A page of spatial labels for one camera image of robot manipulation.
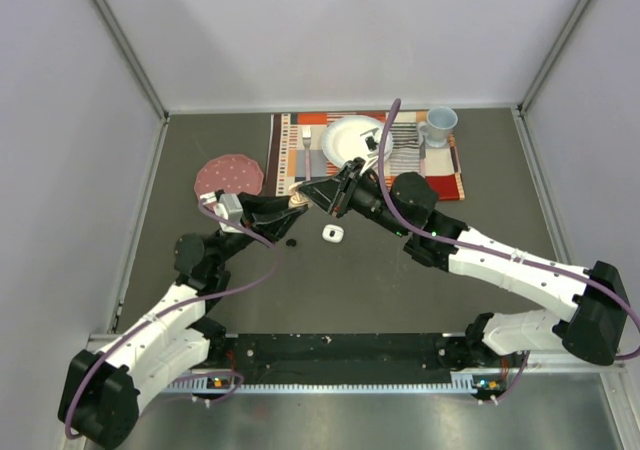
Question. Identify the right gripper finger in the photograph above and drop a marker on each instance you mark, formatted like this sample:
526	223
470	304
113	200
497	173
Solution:
327	194
352	170

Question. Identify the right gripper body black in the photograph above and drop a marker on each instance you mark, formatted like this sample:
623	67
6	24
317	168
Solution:
358	194

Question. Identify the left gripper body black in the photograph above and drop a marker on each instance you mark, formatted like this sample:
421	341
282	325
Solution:
247	222

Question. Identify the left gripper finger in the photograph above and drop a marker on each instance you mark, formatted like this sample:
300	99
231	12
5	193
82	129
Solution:
268	205
275	225

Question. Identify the white earbud charging case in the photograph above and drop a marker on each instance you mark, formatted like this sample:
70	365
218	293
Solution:
333	233

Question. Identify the pink beige earbud charging case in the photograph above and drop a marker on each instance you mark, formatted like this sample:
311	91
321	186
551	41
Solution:
296	199

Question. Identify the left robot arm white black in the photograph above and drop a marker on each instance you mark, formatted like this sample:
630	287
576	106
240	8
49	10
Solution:
106	391

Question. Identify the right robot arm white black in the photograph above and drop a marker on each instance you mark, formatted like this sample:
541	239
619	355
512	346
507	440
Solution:
580	310

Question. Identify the white plate blue rim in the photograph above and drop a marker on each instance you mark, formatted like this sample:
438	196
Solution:
342	139

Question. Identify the pink dotted plate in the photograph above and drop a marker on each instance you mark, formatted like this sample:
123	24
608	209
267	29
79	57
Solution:
232	173

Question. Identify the light blue mug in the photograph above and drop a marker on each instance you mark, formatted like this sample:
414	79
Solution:
438	126

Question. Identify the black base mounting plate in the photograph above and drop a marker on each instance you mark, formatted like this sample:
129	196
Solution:
334	359

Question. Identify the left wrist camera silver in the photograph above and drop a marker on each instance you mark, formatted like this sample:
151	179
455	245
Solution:
229	212

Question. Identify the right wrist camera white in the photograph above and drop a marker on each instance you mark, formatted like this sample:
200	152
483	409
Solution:
370	146

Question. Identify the fork with pink handle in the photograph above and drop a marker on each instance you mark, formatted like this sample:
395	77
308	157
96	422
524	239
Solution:
307	141

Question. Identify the knife with pink handle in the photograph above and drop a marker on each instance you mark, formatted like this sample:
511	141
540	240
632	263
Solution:
422	157

